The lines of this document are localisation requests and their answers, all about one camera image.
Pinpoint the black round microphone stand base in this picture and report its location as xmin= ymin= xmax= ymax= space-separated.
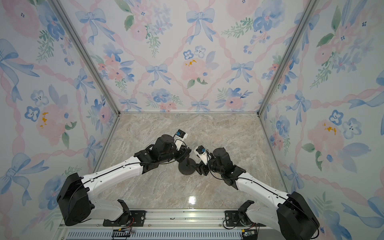
xmin=178 ymin=163 xmax=196 ymax=176

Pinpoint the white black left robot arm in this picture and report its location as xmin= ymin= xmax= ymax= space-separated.
xmin=57 ymin=130 xmax=192 ymax=227

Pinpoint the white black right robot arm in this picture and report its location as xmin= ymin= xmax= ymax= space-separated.
xmin=194 ymin=146 xmax=320 ymax=240

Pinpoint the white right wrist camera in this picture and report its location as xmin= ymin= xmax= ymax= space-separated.
xmin=194 ymin=146 xmax=209 ymax=165

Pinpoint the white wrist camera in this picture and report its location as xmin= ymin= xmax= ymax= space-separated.
xmin=174 ymin=130 xmax=188 ymax=151
xmin=194 ymin=146 xmax=209 ymax=165

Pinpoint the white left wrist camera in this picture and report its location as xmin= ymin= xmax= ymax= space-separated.
xmin=174 ymin=130 xmax=188 ymax=151

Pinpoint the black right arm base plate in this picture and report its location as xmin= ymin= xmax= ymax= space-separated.
xmin=223 ymin=200 xmax=265 ymax=230

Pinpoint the aluminium mounting rail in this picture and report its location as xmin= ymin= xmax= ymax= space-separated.
xmin=53 ymin=209 xmax=284 ymax=240

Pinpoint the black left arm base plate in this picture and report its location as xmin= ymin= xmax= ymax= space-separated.
xmin=103 ymin=199 xmax=147 ymax=227

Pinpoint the aluminium left corner post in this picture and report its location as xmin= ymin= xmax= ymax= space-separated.
xmin=48 ymin=1 xmax=121 ymax=116

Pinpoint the aluminium corner post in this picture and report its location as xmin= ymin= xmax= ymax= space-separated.
xmin=258 ymin=0 xmax=318 ymax=118
xmin=48 ymin=1 xmax=121 ymax=116

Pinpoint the aluminium right corner post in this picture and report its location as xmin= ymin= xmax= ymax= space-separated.
xmin=258 ymin=0 xmax=318 ymax=118

